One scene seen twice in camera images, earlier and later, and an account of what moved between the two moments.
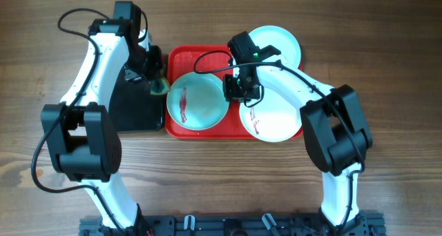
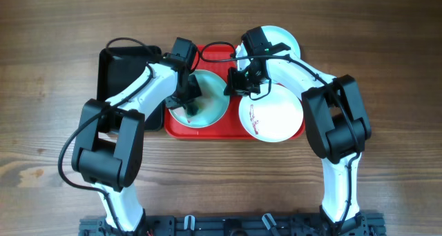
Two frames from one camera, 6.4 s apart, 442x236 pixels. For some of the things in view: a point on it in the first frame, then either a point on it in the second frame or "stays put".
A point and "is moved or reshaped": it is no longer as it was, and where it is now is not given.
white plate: [275, 118] stays put
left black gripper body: [144, 64] to [186, 94]
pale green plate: [196, 101] stays put
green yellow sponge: [159, 85] is moved or reshaped
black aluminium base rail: [235, 225] stays put
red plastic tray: [182, 59] stays put
